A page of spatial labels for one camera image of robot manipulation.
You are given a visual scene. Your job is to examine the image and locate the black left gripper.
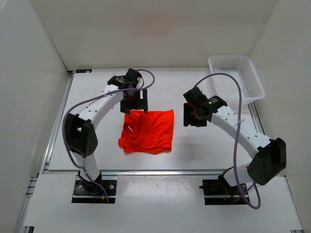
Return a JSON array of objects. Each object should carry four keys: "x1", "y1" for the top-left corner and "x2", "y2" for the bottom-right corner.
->
[{"x1": 120, "y1": 88, "x2": 147, "y2": 115}]

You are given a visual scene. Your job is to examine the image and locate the orange mesh shorts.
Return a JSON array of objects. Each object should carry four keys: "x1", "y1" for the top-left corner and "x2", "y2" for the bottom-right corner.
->
[{"x1": 118, "y1": 109, "x2": 174, "y2": 154}]

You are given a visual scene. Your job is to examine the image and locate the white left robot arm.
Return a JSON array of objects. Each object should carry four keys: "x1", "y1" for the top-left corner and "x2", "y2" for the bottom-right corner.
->
[{"x1": 62, "y1": 84, "x2": 148, "y2": 194}]

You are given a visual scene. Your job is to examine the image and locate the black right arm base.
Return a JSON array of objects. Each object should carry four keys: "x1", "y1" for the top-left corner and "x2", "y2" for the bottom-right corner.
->
[{"x1": 199, "y1": 179, "x2": 247, "y2": 205}]

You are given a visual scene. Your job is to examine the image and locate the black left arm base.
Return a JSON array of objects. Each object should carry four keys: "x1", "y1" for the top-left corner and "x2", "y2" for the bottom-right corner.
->
[{"x1": 71, "y1": 172, "x2": 117, "y2": 204}]

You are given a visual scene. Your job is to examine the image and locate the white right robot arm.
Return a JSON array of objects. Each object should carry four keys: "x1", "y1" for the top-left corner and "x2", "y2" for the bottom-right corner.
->
[{"x1": 184, "y1": 103, "x2": 287, "y2": 194}]

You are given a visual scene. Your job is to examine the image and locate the white plastic mesh basket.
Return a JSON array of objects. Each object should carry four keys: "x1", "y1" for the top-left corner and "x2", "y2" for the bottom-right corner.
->
[{"x1": 208, "y1": 55, "x2": 265, "y2": 106}]

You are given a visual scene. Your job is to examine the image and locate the black corner label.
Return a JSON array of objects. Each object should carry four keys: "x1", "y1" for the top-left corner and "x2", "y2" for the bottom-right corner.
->
[{"x1": 75, "y1": 69, "x2": 92, "y2": 73}]

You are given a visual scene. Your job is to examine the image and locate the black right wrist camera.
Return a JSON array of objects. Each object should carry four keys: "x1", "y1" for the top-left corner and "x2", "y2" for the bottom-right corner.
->
[{"x1": 183, "y1": 86, "x2": 227, "y2": 115}]

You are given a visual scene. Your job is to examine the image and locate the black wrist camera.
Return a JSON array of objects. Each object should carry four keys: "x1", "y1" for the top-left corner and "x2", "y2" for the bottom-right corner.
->
[
  {"x1": 183, "y1": 86, "x2": 227, "y2": 115},
  {"x1": 107, "y1": 68, "x2": 142, "y2": 89}
]

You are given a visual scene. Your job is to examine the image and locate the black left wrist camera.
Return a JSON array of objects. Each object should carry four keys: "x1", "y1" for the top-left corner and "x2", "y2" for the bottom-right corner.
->
[{"x1": 107, "y1": 68, "x2": 142, "y2": 89}]

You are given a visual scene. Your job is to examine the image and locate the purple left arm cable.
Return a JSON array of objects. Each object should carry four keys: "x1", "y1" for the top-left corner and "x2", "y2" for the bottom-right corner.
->
[{"x1": 62, "y1": 69, "x2": 156, "y2": 203}]

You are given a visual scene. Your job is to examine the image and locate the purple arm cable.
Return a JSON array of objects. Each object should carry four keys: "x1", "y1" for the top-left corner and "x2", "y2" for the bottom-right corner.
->
[
  {"x1": 193, "y1": 72, "x2": 262, "y2": 210},
  {"x1": 62, "y1": 69, "x2": 156, "y2": 203}
]

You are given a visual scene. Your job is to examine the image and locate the aluminium right frame rail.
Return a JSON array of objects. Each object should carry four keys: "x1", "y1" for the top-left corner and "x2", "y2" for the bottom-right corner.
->
[{"x1": 248, "y1": 103, "x2": 265, "y2": 134}]

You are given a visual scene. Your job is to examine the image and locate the aluminium frame rail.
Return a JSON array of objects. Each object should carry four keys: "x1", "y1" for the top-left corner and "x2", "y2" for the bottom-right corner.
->
[
  {"x1": 16, "y1": 70, "x2": 75, "y2": 233},
  {"x1": 248, "y1": 103, "x2": 265, "y2": 134}
]

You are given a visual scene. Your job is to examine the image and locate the aluminium table edge rail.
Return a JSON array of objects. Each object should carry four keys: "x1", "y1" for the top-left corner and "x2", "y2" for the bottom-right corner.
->
[{"x1": 100, "y1": 169, "x2": 224, "y2": 176}]

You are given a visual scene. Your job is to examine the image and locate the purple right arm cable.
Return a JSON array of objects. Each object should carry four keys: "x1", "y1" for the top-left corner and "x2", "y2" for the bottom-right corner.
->
[{"x1": 193, "y1": 72, "x2": 262, "y2": 210}]

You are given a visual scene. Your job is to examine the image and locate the aluminium left frame rail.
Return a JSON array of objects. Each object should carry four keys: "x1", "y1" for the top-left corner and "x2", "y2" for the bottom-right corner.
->
[{"x1": 16, "y1": 70, "x2": 75, "y2": 233}]

